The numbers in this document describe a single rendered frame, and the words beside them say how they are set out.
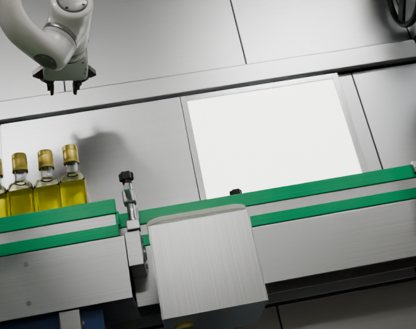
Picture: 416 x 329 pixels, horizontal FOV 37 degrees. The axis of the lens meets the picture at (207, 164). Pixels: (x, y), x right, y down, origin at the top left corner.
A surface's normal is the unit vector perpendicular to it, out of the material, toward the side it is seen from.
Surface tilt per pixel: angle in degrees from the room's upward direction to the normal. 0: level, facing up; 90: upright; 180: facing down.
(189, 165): 90
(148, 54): 90
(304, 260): 90
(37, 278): 90
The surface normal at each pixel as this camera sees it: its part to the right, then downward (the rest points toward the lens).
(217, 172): 0.02, -0.40
